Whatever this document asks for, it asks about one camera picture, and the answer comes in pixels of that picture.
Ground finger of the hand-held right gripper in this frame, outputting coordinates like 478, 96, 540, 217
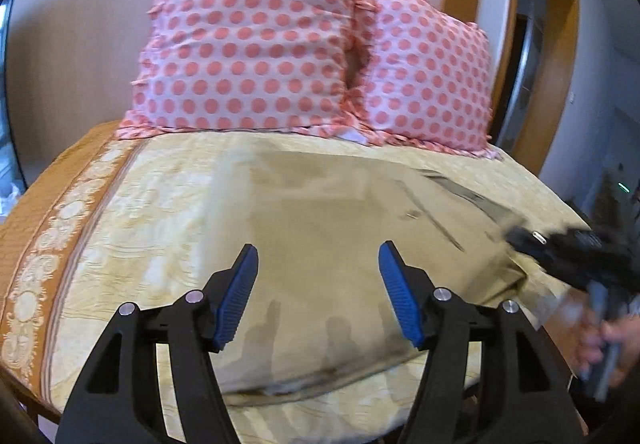
505, 222, 556, 261

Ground small pink polka dot pillow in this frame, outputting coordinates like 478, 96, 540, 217
345, 0, 503, 160

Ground large pink polka dot pillow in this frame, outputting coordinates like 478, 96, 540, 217
116, 0, 407, 141

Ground person's right hand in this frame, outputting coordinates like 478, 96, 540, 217
576, 305, 640, 386

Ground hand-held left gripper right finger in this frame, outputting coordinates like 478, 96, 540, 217
378, 241, 586, 444

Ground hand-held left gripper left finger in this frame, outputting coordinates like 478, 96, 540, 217
56, 243, 260, 444

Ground yellow patterned bed sheet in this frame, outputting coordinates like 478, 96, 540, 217
0, 120, 594, 444

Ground khaki pants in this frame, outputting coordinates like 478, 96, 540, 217
209, 145, 529, 396

